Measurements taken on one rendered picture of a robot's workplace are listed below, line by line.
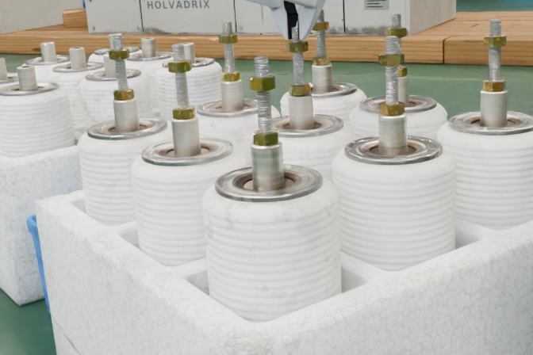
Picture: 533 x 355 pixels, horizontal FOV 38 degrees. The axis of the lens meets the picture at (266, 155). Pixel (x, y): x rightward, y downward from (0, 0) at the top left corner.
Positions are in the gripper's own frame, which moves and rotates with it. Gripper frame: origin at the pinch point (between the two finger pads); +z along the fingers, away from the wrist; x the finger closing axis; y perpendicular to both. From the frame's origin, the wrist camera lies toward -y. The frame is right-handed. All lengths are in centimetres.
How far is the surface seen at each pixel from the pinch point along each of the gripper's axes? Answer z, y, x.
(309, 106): 7.2, 0.7, 1.1
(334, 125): 9.0, -0.3, 3.0
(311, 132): 8.9, 3.0, 2.8
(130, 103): 6.6, 8.6, -13.6
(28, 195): 20.5, 5.1, -38.0
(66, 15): 20, -173, -263
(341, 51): 30, -167, -105
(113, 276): 18.0, 19.2, -5.7
